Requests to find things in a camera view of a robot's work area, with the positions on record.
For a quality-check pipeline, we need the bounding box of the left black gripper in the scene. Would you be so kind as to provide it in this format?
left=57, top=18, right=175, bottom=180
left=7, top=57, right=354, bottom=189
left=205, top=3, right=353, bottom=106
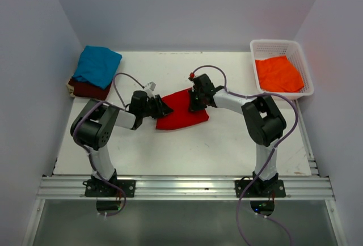
left=140, top=95, right=173, bottom=119

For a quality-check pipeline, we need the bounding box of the red t shirt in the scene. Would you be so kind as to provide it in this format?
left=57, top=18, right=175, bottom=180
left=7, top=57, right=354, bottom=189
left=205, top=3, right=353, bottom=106
left=155, top=89, right=209, bottom=130

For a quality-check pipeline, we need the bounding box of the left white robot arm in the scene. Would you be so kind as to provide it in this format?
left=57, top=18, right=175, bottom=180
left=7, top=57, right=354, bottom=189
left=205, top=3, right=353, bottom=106
left=70, top=91, right=173, bottom=198

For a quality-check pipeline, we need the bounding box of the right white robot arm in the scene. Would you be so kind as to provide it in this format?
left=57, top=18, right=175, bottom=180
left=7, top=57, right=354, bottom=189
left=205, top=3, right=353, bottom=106
left=188, top=73, right=286, bottom=197

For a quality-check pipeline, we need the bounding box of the folded blue t shirt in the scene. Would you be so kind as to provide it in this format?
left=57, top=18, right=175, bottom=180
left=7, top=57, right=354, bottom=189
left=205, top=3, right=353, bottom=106
left=72, top=45, right=123, bottom=90

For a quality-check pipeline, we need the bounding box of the white plastic basket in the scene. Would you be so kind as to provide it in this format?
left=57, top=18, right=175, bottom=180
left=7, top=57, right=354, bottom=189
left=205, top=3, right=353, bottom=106
left=250, top=39, right=314, bottom=100

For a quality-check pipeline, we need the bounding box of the orange t shirt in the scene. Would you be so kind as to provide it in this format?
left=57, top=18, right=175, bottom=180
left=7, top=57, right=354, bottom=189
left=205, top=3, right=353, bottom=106
left=255, top=56, right=305, bottom=93

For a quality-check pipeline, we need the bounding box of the folded maroon t shirt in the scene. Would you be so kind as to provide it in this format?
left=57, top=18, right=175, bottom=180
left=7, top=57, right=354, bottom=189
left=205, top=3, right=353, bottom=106
left=73, top=79, right=111, bottom=100

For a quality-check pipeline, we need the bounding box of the folded beige t shirt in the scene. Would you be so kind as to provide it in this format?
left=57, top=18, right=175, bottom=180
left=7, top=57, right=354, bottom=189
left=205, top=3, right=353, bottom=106
left=66, top=78, right=75, bottom=98

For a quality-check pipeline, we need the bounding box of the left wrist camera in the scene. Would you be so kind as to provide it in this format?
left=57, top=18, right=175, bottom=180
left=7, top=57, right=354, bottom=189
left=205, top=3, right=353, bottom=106
left=143, top=82, right=156, bottom=97

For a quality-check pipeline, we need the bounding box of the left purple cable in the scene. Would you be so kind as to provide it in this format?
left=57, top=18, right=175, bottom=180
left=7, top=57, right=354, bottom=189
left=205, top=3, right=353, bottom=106
left=72, top=72, right=148, bottom=217

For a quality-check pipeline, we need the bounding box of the purple cable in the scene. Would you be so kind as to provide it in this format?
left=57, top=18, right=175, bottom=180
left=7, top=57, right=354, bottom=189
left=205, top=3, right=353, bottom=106
left=189, top=65, right=299, bottom=246
left=72, top=72, right=148, bottom=217

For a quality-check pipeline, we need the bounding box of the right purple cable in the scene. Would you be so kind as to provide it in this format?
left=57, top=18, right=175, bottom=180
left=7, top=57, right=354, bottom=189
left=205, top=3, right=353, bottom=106
left=189, top=65, right=299, bottom=246

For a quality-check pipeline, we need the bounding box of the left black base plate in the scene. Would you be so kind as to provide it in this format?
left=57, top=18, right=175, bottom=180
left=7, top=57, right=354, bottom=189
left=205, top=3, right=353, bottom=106
left=82, top=179, right=136, bottom=198

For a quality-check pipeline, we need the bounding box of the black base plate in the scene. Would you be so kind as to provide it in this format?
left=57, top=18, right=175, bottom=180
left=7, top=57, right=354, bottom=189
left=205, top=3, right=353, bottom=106
left=82, top=179, right=136, bottom=198
left=234, top=179, right=286, bottom=198

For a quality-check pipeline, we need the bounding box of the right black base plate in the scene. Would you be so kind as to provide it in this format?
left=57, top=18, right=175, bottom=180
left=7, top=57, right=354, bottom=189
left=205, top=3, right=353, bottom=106
left=234, top=179, right=286, bottom=198

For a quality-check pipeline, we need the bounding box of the aluminium rail frame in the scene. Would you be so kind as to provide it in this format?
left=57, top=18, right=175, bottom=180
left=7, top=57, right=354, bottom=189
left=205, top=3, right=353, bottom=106
left=34, top=100, right=336, bottom=201

